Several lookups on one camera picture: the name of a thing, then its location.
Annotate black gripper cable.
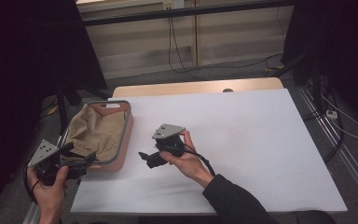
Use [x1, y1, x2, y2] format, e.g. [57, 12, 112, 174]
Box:
[164, 143, 217, 177]
[22, 166, 42, 206]

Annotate aluminium floor rail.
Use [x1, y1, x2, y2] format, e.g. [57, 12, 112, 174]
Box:
[296, 84, 358, 204]
[22, 99, 90, 224]

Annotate person's dark clothed leg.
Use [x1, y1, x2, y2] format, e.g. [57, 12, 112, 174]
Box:
[292, 210, 337, 224]

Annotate person's right hand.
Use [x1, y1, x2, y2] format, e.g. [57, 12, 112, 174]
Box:
[159, 130, 215, 189]

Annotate dark curtain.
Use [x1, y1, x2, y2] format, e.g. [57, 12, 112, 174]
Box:
[281, 0, 358, 129]
[0, 0, 108, 216]

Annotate pink basket with grey rim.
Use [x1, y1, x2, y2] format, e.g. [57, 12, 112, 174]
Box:
[60, 100, 134, 173]

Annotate khaki pants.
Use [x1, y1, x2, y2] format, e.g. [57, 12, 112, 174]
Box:
[64, 105, 127, 163]

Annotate black metal stand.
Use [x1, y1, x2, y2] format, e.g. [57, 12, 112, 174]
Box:
[266, 49, 324, 117]
[55, 78, 114, 136]

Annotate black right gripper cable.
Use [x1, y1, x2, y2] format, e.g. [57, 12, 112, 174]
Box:
[164, 143, 217, 177]

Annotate light wooden shelf unit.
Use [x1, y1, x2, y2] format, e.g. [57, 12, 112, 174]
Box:
[76, 0, 295, 80]

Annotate light wooden table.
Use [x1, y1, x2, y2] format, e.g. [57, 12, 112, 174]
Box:
[111, 77, 284, 99]

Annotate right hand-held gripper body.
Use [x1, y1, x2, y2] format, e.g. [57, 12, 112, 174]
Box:
[151, 123, 186, 157]

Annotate white table mat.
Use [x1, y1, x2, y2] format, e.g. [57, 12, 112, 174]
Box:
[70, 88, 349, 216]

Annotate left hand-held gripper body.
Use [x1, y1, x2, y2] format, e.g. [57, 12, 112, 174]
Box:
[27, 139, 73, 187]

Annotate person's left hand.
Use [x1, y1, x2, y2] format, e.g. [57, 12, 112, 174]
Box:
[26, 165, 71, 217]

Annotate white wall socket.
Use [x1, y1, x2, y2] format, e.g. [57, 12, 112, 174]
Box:
[162, 0, 186, 10]

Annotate black metal crossbar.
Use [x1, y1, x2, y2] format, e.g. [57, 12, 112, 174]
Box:
[81, 0, 295, 27]

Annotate black hanging cable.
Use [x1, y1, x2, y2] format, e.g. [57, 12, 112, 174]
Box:
[167, 17, 204, 81]

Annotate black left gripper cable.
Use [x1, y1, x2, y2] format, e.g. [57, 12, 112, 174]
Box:
[22, 166, 42, 206]

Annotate white cable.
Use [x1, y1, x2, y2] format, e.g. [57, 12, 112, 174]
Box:
[320, 92, 358, 140]

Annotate thick black floor cable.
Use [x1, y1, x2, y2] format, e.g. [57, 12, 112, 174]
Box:
[302, 76, 345, 164]

